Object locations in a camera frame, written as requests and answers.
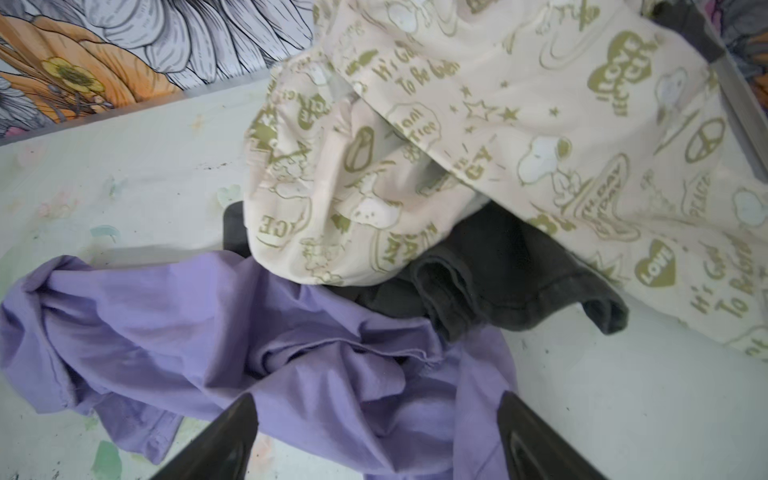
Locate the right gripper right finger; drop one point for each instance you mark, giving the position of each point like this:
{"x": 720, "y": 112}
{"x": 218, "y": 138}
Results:
{"x": 535, "y": 451}

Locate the dark grey cloth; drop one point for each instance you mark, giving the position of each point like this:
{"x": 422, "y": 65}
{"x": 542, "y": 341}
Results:
{"x": 493, "y": 269}

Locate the purple cloth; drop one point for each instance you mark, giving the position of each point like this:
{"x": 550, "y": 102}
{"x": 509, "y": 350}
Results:
{"x": 144, "y": 348}

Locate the cream printed cloth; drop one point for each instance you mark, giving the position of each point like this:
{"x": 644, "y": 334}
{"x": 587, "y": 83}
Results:
{"x": 585, "y": 119}

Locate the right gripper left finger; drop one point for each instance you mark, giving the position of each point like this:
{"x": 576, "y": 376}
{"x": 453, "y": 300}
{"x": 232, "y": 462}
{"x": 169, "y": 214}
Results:
{"x": 222, "y": 450}

